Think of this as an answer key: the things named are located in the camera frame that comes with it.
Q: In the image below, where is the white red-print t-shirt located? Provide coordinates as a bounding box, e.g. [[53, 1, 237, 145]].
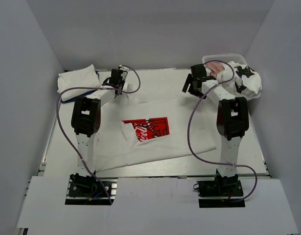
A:
[[94, 94, 216, 171]]

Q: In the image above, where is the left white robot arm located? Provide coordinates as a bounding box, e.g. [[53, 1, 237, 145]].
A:
[[71, 66, 128, 176]]

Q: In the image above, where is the white black-print t-shirt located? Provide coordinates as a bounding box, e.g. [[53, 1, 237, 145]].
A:
[[217, 61, 262, 100]]

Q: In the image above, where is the folded blue t-shirt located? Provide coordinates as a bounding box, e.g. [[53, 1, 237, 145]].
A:
[[61, 70, 102, 104]]

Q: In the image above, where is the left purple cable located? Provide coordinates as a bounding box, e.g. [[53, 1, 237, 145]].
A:
[[56, 65, 141, 205]]

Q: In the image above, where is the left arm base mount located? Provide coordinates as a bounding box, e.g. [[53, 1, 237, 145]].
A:
[[65, 173, 117, 206]]

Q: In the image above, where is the pink t-shirt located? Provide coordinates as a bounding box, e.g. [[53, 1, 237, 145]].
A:
[[205, 62, 226, 79]]

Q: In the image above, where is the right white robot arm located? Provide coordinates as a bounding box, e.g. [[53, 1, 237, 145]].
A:
[[182, 64, 249, 195]]

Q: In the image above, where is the white plastic basket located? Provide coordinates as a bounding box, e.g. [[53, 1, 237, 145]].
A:
[[202, 53, 262, 101]]

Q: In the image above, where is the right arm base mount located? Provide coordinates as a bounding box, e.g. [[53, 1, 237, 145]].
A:
[[193, 172, 245, 209]]

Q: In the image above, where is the folded white t-shirt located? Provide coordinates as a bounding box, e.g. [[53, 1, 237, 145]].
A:
[[57, 64, 102, 102]]

